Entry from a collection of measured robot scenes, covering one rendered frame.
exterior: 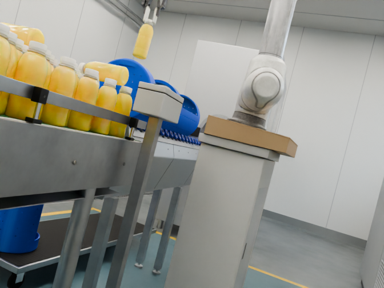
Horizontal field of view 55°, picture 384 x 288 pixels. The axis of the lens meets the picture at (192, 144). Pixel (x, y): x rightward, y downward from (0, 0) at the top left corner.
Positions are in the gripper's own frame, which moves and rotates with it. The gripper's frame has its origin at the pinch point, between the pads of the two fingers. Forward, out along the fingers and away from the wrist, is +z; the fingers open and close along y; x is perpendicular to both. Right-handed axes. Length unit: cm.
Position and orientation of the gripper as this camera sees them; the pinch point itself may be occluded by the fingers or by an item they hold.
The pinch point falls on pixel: (151, 15)
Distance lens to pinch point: 180.4
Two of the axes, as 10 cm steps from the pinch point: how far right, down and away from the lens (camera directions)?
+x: -2.6, -0.7, -9.6
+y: -9.3, -2.4, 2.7
